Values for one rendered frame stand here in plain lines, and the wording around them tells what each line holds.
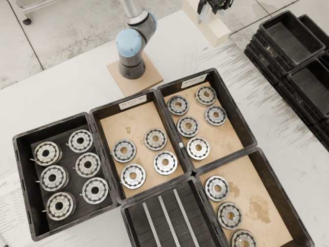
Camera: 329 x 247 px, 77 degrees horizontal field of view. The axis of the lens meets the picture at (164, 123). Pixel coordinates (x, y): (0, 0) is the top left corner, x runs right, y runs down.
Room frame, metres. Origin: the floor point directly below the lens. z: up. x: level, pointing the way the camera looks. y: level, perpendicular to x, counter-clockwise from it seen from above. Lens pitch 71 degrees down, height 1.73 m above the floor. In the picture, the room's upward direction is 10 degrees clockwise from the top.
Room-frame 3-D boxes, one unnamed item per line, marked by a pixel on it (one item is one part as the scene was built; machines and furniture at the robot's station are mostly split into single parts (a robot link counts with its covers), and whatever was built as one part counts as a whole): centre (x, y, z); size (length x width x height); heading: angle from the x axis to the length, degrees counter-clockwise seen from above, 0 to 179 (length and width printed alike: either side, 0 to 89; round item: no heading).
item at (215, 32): (0.70, -0.09, 1.07); 0.24 x 0.06 x 0.06; 41
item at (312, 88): (0.91, -1.07, 0.31); 0.40 x 0.30 x 0.34; 41
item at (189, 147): (0.21, -0.16, 0.86); 0.10 x 0.10 x 0.01
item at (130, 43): (0.65, 0.23, 0.89); 0.13 x 0.12 x 0.14; 163
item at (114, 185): (0.19, 0.09, 0.92); 0.40 x 0.30 x 0.02; 32
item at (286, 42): (1.21, -0.80, 0.37); 0.40 x 0.30 x 0.45; 41
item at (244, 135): (0.34, -0.17, 0.87); 0.40 x 0.30 x 0.11; 32
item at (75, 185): (0.03, 0.35, 0.87); 0.40 x 0.30 x 0.11; 32
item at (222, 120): (0.38, -0.23, 0.86); 0.10 x 0.10 x 0.01
